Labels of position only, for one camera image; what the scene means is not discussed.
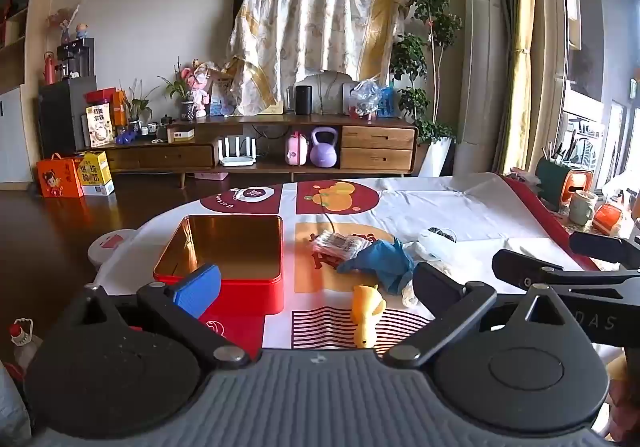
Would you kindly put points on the plastic bottle with red cap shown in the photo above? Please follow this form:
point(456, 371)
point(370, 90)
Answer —
point(25, 344)

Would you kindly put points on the floral cloth cover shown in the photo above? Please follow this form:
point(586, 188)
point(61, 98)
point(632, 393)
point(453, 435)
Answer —
point(310, 27)

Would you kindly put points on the wooden TV cabinet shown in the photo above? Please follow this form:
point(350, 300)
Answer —
point(375, 147)

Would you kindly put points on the black television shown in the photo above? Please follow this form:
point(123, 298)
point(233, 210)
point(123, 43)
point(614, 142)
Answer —
point(241, 2)

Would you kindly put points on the orange container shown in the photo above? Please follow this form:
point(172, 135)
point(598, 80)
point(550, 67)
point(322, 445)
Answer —
point(607, 219)

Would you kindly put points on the black water dispenser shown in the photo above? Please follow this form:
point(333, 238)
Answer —
point(75, 57)

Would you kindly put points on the potted grass plant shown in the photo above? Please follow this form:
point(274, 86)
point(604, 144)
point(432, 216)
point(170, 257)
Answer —
point(134, 124)

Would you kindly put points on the dark teapot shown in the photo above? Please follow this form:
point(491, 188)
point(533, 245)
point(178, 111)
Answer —
point(162, 129)

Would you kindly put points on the black cylinder speaker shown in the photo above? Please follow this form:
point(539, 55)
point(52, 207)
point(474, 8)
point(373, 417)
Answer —
point(303, 98)

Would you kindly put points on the clear plastic packet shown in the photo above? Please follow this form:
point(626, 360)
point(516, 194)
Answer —
point(340, 244)

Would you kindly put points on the potted green tree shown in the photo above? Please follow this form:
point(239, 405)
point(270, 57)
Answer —
point(432, 14)

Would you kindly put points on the glass balcony door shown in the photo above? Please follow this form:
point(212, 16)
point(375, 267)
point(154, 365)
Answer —
point(595, 27)

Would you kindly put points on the white robot vacuum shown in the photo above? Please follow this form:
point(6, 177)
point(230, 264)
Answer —
point(107, 247)

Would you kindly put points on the orange gift box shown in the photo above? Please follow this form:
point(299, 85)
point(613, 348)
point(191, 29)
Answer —
point(59, 177)

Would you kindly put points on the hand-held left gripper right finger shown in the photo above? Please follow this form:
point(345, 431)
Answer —
point(435, 289)

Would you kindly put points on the purple kettlebell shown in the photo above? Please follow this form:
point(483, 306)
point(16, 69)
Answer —
point(323, 153)

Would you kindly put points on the printed white red tablecloth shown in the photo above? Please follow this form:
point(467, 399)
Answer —
point(480, 212)

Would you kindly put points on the blue bottle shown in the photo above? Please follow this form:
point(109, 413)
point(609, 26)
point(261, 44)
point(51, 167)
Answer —
point(386, 102)

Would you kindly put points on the red flat box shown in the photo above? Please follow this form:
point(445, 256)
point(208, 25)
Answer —
point(100, 95)

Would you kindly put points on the red thermos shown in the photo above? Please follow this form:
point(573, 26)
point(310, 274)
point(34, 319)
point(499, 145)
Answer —
point(49, 69)

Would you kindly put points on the pink flat box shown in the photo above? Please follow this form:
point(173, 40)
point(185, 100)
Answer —
point(210, 175)

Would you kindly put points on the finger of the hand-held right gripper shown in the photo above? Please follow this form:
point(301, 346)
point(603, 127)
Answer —
point(520, 267)
point(600, 243)

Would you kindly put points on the yellow curtain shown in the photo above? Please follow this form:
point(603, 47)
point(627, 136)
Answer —
point(522, 27)

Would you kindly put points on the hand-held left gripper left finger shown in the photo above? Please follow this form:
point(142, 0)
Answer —
point(197, 289)

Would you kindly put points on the potted orchid plant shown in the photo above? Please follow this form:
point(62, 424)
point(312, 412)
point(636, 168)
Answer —
point(186, 109)

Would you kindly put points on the cream cloth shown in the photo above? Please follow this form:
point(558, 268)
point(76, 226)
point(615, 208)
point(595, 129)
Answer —
point(440, 271)

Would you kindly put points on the red tin box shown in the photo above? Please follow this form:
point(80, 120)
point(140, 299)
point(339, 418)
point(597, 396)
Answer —
point(225, 247)

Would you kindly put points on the pink doll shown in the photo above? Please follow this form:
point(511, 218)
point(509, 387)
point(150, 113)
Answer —
point(200, 92)

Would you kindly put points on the white standing air conditioner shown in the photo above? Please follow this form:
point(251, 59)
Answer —
point(480, 52)

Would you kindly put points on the photo frame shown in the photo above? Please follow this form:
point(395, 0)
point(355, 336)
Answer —
point(221, 97)

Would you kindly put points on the small white yellow box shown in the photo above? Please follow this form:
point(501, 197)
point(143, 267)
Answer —
point(181, 134)

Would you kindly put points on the yellow milk carton box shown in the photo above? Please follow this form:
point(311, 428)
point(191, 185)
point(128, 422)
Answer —
point(95, 172)

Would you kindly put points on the small figurine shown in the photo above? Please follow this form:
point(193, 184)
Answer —
point(82, 31)

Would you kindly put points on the purple dumbbells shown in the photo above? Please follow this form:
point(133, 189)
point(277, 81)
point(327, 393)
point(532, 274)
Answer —
point(125, 138)

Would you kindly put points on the grey cushion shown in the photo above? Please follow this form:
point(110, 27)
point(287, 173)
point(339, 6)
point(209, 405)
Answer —
point(327, 89)

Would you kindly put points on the brown hair scrunchie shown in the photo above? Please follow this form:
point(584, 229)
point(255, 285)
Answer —
point(444, 233)

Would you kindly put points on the white router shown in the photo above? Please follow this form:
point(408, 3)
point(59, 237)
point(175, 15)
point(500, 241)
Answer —
point(237, 158)

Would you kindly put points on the black cabinet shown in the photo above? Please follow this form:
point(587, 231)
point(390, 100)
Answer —
point(60, 117)

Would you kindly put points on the clear plastic bag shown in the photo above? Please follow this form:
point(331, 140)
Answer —
point(365, 97)

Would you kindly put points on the blue rubber glove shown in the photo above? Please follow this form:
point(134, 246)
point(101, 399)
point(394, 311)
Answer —
point(380, 262)

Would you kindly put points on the wooden shelf cabinet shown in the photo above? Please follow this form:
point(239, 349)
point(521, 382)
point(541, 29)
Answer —
point(15, 77)

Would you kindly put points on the yellow plush toy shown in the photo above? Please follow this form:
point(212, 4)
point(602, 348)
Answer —
point(367, 312)

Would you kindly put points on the pink toy suitcase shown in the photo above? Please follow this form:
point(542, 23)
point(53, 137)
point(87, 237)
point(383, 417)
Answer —
point(296, 149)

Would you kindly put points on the green knife block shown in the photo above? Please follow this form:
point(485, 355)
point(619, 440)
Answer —
point(552, 182)

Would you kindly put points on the vase with dried flowers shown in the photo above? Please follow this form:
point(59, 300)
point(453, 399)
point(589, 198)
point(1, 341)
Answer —
point(65, 29)

